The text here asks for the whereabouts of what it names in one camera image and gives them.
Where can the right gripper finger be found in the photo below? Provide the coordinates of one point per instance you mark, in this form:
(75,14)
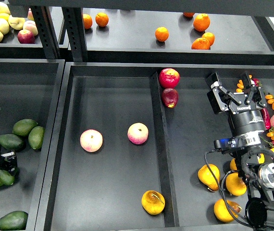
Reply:
(258,102)
(219,97)

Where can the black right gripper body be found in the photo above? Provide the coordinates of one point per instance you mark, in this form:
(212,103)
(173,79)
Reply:
(244,118)

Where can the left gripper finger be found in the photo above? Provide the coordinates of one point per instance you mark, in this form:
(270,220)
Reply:
(8,162)

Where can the dark green avocado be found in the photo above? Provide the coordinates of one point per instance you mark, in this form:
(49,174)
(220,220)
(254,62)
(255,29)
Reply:
(11,142)
(6,178)

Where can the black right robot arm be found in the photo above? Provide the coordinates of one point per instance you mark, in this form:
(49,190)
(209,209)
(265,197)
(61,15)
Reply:
(255,163)

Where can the green avocado top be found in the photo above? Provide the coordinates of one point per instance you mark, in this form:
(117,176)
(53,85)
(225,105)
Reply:
(23,127)

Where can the green avocado upright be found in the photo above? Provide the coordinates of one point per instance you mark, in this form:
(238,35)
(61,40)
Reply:
(36,137)

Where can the yellow pear with brown top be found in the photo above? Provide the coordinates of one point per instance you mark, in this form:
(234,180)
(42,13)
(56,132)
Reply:
(233,165)

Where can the dark avocado bottom left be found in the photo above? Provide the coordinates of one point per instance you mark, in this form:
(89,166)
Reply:
(14,221)

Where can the yellow pear under gripper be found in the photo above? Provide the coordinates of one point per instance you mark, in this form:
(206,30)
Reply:
(235,185)

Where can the yellow pear bottom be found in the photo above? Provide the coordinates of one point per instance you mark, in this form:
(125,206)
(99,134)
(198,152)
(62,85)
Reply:
(221,212)

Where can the cherry tomato bunch top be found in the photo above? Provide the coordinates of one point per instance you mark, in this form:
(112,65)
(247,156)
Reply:
(240,85)

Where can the red chili pepper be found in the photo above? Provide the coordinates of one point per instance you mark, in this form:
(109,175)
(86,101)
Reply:
(266,118)

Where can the dark red apple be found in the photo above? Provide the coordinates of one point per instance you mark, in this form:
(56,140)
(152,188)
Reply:
(170,97)

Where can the bright red apple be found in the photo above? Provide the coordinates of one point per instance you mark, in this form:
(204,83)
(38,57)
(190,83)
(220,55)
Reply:
(169,78)

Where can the orange front right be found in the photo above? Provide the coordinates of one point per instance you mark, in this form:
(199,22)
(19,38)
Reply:
(201,44)

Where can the small orange right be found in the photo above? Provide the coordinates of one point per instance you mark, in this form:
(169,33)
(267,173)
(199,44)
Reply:
(210,37)

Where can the black upper right shelf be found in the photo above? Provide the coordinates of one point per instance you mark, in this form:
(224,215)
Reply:
(129,37)

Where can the black shelf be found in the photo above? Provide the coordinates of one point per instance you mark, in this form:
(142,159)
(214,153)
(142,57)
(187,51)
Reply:
(10,47)
(129,37)

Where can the black left tray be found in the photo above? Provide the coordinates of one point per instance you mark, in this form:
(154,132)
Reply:
(29,88)

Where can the large orange right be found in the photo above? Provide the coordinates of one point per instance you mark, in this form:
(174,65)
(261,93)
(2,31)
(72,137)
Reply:
(201,22)

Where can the orange centre shelf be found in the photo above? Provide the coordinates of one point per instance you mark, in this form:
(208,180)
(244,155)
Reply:
(161,34)

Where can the pink apple left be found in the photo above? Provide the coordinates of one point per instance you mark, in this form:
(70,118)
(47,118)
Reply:
(91,140)

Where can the pink apple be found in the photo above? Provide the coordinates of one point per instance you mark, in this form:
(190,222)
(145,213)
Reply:
(91,140)
(138,133)

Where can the orange under top shelf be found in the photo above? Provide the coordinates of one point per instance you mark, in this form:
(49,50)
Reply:
(188,15)

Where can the pink apple centre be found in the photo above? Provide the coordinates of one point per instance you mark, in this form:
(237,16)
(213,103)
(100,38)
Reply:
(138,133)

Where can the black divided centre tray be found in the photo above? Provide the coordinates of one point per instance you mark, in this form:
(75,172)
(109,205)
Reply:
(102,191)

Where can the black upper left shelf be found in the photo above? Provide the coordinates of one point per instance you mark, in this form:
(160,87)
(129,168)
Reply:
(10,47)

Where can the red apple on shelf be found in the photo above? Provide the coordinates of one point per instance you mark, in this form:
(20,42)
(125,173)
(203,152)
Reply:
(26,37)

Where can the black shelf post left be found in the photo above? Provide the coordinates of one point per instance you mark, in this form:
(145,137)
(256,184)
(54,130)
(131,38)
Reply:
(46,32)

